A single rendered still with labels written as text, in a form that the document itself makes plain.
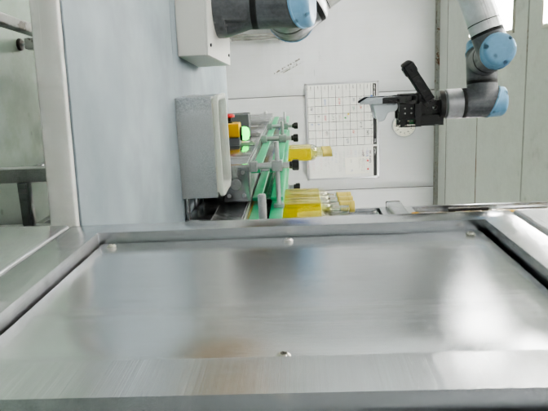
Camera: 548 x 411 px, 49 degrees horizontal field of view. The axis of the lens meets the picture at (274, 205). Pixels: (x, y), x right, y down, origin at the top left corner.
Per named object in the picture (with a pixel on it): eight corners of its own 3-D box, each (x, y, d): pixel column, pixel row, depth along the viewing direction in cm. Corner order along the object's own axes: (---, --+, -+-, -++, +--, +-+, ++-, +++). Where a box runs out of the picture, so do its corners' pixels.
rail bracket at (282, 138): (259, 143, 207) (298, 142, 206) (258, 122, 205) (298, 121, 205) (260, 142, 211) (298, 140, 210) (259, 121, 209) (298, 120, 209)
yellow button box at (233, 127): (216, 147, 189) (240, 145, 189) (214, 122, 188) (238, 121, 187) (219, 143, 196) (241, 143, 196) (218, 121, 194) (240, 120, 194)
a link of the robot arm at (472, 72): (505, 32, 142) (506, 79, 143) (493, 41, 153) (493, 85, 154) (471, 34, 143) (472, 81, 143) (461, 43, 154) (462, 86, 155)
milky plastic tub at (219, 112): (184, 200, 132) (223, 198, 132) (176, 97, 127) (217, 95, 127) (197, 185, 149) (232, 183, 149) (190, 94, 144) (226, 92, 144)
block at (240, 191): (223, 203, 151) (250, 202, 151) (221, 166, 149) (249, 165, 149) (225, 201, 155) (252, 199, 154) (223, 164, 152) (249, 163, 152)
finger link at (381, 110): (364, 122, 147) (399, 121, 149) (364, 99, 146) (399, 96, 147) (360, 121, 150) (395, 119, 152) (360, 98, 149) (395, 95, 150)
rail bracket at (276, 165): (251, 209, 151) (300, 207, 151) (247, 143, 147) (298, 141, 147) (252, 206, 154) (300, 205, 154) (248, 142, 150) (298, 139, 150)
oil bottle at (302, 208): (254, 226, 162) (332, 223, 161) (252, 205, 161) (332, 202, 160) (254, 220, 168) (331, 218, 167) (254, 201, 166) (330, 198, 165)
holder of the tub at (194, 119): (184, 223, 133) (219, 221, 133) (174, 98, 127) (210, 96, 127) (196, 205, 150) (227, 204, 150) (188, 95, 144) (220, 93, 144)
